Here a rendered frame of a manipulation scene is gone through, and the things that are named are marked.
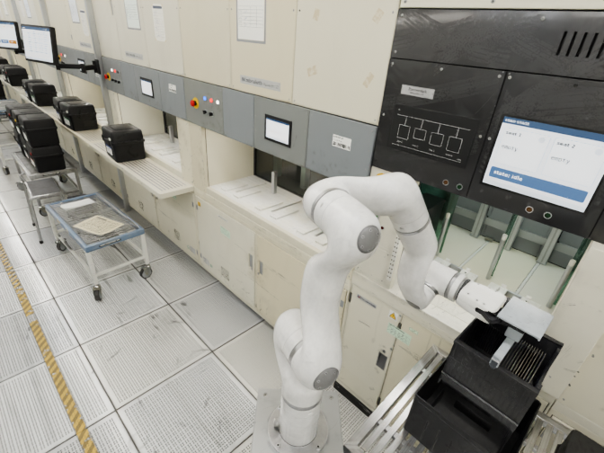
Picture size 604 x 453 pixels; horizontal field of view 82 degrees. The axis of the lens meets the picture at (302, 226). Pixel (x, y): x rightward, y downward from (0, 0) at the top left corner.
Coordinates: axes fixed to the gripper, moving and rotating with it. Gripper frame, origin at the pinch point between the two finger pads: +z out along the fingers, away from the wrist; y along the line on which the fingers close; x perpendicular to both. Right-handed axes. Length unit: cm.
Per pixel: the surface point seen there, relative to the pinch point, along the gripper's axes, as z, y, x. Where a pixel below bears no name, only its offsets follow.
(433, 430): -5.9, 13.5, -40.1
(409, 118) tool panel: -59, -28, 37
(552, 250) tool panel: -10, -115, -28
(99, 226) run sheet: -262, 35, -79
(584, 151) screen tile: -6.4, -29.6, 38.3
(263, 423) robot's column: -45, 46, -49
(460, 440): 1.1, 13.6, -35.7
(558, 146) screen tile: -12.5, -29.4, 38.3
